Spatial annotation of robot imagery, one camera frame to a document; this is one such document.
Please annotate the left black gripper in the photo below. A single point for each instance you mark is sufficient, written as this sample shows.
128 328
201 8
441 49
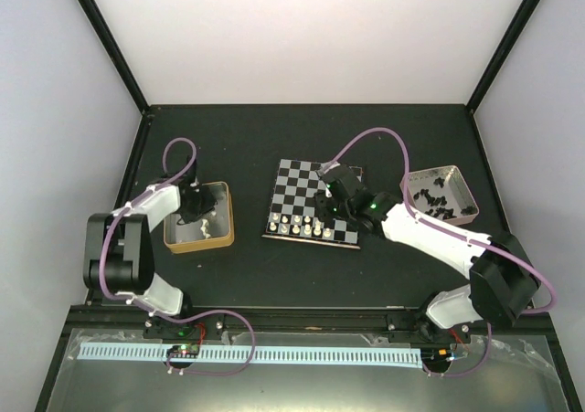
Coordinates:
209 203

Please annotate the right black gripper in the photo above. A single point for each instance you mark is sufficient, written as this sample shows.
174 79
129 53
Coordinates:
323 210

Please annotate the black and white chessboard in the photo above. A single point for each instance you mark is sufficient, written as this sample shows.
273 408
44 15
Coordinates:
295 185

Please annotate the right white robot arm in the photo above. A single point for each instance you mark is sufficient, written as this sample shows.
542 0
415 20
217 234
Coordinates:
499 286

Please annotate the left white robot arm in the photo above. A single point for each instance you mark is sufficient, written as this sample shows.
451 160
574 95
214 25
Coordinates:
119 256

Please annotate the white pieces in tin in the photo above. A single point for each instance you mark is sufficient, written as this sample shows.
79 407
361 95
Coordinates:
204 228

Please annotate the black pieces in tray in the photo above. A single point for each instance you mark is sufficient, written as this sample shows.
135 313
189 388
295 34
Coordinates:
443 197

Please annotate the left circuit board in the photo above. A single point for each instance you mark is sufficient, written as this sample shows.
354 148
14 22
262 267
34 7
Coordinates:
188 351

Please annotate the circuit board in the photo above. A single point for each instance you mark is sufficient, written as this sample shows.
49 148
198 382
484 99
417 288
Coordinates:
443 355
188 351

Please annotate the right circuit board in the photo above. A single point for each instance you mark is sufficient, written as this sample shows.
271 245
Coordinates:
443 355

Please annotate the gold tin tray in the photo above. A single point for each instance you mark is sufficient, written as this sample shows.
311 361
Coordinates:
182 239

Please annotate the pink mesh tray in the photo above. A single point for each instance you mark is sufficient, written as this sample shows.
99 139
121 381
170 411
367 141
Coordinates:
446 171

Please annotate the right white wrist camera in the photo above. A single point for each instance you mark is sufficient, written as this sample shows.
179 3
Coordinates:
326 167

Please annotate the light blue slotted cable duct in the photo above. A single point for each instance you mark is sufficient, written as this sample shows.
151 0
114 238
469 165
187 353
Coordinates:
241 354

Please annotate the left black frame post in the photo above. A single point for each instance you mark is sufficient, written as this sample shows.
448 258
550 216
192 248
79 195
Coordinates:
97 21

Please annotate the black frame post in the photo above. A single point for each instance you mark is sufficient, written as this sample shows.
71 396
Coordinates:
97 21
511 35

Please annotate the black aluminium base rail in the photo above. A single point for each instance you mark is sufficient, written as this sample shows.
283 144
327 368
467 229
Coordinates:
399 325

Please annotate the right black frame post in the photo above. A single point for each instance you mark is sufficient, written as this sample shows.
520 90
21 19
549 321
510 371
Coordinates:
511 35

